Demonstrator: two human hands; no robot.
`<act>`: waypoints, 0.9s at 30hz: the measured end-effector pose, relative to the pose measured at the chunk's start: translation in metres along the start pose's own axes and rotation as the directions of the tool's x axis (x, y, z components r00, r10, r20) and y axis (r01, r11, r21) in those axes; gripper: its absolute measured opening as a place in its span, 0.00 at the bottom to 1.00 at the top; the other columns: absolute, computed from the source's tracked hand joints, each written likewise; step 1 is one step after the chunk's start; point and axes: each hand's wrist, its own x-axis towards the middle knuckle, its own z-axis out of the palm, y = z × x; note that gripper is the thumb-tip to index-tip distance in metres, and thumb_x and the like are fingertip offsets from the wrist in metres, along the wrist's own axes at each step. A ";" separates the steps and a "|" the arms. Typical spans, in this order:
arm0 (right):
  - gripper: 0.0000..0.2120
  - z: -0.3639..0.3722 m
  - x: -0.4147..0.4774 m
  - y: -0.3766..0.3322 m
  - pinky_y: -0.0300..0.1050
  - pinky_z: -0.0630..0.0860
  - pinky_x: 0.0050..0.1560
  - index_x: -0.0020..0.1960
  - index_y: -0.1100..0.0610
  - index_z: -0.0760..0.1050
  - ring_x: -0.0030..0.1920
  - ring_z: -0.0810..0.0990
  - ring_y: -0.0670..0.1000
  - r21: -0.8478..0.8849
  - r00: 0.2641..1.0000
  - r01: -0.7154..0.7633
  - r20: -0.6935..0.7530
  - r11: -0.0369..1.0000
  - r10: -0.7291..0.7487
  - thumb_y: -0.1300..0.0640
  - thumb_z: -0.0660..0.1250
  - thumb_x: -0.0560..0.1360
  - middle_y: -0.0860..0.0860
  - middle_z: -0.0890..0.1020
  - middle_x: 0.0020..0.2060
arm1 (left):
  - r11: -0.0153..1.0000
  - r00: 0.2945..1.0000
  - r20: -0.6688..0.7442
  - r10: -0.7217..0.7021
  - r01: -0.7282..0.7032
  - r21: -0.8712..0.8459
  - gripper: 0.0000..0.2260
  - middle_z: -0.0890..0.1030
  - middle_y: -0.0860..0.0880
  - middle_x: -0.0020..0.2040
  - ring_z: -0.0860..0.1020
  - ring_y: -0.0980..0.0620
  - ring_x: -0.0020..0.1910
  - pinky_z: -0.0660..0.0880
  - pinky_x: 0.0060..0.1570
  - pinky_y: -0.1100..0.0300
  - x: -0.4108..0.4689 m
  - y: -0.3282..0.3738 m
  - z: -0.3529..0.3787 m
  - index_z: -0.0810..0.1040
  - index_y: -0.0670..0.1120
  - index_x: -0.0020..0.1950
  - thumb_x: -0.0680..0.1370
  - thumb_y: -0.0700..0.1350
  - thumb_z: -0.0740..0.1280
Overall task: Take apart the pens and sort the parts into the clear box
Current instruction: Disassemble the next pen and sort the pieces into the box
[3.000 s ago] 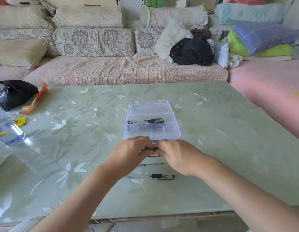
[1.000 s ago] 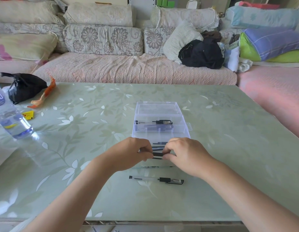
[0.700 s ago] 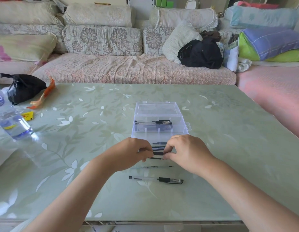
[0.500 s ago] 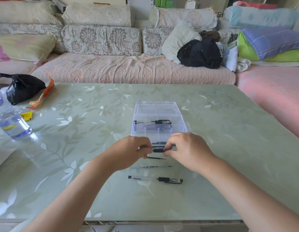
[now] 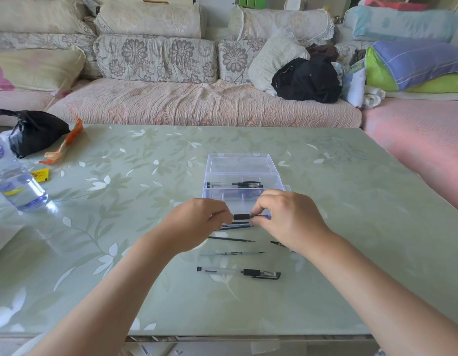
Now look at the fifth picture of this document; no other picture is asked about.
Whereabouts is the brown garment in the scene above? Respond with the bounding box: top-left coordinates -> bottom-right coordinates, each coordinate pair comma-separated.
305,43 -> 340,63

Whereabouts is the white and blue cloth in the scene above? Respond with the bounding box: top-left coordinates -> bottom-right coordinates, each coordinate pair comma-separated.
332,61 -> 367,109

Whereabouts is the pink quilted sofa seat cover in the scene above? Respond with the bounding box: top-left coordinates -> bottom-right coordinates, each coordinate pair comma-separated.
46,77 -> 362,129

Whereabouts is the grey table frame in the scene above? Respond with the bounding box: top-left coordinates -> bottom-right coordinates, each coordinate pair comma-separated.
125,334 -> 380,356

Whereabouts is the orange snack wrapper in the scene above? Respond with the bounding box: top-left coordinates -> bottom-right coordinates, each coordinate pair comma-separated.
39,115 -> 84,166

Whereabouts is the black clothing bundle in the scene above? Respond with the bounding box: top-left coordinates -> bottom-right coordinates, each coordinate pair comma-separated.
271,55 -> 344,104

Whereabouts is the salmon pink sofa seat cover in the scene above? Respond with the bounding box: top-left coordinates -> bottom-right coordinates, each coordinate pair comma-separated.
361,98 -> 458,216

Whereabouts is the black plastic bag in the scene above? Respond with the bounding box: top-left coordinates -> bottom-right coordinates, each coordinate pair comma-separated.
0,109 -> 71,159

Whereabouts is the light blue bolster pillow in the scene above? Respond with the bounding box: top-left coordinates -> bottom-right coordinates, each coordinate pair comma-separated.
343,5 -> 458,43

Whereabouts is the white towel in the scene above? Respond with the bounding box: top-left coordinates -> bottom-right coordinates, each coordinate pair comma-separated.
363,85 -> 387,110

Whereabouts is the white paper bag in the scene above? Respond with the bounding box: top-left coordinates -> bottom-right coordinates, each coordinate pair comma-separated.
0,220 -> 26,260

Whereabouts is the person's right hand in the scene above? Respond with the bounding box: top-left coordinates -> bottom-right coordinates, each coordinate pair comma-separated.
251,189 -> 335,255

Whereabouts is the pale yellow pillow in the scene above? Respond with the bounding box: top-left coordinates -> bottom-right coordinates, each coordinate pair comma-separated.
0,47 -> 87,92

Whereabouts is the clear water bottle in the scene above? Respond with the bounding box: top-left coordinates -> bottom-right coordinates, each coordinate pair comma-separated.
0,126 -> 50,213

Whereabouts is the clear plastic storage box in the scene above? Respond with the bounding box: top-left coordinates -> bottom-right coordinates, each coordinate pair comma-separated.
202,153 -> 292,221

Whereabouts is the cream sofa bolster cushion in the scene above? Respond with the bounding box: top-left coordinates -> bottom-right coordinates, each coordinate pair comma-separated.
228,6 -> 335,47
94,0 -> 203,40
0,0 -> 96,36

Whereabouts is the person's left hand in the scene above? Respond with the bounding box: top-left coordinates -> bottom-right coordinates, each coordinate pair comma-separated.
158,198 -> 234,255

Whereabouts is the person's left forearm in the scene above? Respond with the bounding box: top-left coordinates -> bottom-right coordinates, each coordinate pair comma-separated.
27,233 -> 179,356

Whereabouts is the person's right forearm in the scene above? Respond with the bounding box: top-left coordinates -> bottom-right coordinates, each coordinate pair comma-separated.
308,231 -> 458,356

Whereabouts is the white cabinet with black frame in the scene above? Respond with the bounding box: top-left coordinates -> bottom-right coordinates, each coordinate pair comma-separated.
197,0 -> 239,28

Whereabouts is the pale pink sofa seat cover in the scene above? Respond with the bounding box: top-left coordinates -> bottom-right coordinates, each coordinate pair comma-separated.
0,89 -> 61,127

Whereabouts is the white textured pillow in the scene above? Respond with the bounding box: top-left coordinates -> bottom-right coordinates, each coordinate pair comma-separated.
248,27 -> 311,97

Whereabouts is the floral sofa back cushion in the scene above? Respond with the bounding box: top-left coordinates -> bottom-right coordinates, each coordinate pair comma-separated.
93,34 -> 218,84
0,32 -> 102,80
218,39 -> 267,85
334,41 -> 374,65

